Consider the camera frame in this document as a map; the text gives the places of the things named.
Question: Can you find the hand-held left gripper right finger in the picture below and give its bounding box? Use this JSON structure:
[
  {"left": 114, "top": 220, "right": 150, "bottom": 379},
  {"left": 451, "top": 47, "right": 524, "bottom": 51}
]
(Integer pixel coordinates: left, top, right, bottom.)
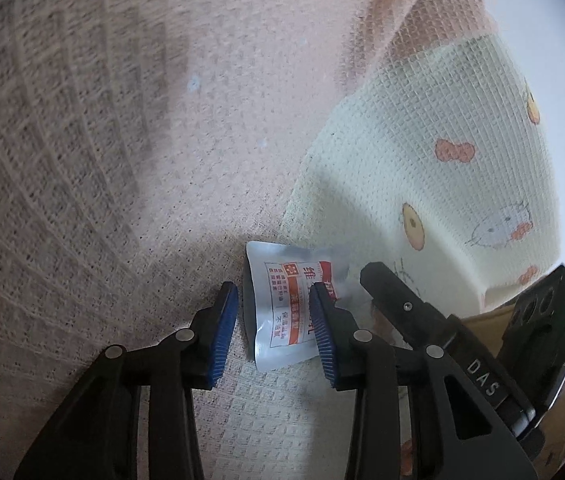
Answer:
[{"left": 308, "top": 282, "right": 538, "bottom": 480}]

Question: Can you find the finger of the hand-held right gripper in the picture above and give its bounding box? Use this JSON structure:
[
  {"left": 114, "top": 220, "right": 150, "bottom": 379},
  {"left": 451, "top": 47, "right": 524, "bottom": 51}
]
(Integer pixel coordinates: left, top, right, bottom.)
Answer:
[{"left": 359, "top": 261, "right": 463, "bottom": 356}]

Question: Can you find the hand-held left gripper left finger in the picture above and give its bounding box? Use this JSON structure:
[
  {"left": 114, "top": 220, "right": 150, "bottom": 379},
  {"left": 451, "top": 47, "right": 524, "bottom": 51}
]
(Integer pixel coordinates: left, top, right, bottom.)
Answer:
[{"left": 14, "top": 281, "right": 240, "bottom": 480}]

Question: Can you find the silver sachet packet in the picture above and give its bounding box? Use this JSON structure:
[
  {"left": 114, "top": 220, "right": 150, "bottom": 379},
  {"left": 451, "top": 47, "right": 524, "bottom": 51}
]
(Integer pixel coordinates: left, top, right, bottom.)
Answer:
[{"left": 245, "top": 241, "right": 348, "bottom": 373}]

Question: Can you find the brown cardboard box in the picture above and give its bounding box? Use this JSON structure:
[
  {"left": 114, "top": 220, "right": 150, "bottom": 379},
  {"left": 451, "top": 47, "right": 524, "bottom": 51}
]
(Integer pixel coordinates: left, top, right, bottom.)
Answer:
[{"left": 459, "top": 305, "right": 565, "bottom": 478}]

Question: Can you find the cream printed pillow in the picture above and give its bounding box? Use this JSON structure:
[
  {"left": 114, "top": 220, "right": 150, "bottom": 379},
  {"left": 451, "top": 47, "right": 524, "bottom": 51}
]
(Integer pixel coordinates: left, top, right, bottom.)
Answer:
[{"left": 282, "top": 35, "right": 563, "bottom": 311}]

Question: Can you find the pink printed blanket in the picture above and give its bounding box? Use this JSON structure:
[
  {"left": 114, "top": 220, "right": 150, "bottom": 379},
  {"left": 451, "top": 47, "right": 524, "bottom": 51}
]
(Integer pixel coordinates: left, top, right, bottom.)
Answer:
[{"left": 0, "top": 0, "right": 498, "bottom": 480}]

